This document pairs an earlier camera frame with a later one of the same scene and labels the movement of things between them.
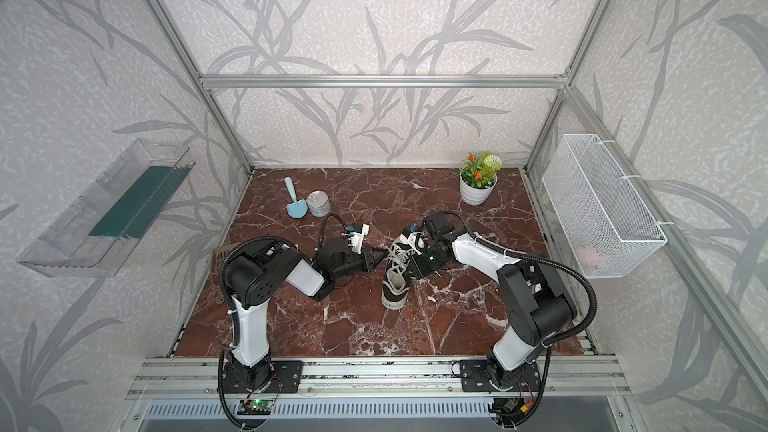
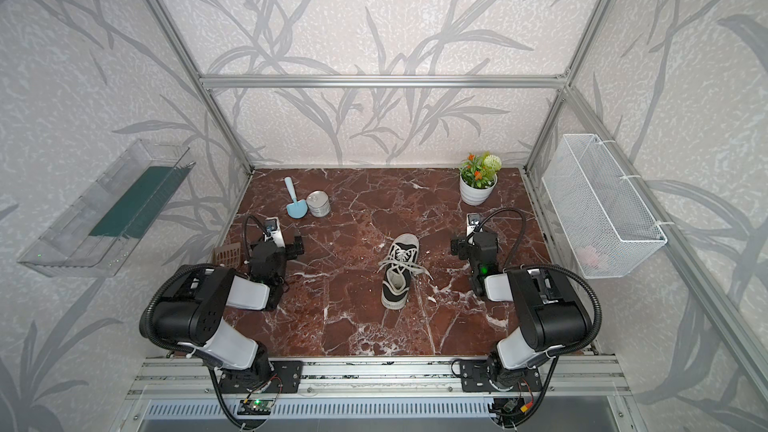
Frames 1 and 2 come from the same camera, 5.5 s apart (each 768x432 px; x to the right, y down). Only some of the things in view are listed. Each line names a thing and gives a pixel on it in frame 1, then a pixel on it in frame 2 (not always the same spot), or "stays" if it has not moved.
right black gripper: (414, 257) → (462, 245)
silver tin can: (318, 203) stays
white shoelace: (399, 257) stays
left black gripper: (365, 258) → (291, 247)
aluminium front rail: (200, 378) stays
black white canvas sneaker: (396, 284) stays
